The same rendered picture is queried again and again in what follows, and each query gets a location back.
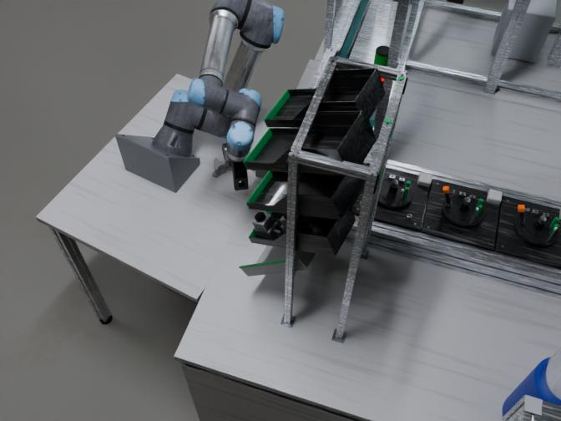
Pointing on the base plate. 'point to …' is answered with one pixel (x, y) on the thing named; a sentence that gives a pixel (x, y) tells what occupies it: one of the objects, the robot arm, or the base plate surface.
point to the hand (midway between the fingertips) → (235, 174)
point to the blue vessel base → (531, 387)
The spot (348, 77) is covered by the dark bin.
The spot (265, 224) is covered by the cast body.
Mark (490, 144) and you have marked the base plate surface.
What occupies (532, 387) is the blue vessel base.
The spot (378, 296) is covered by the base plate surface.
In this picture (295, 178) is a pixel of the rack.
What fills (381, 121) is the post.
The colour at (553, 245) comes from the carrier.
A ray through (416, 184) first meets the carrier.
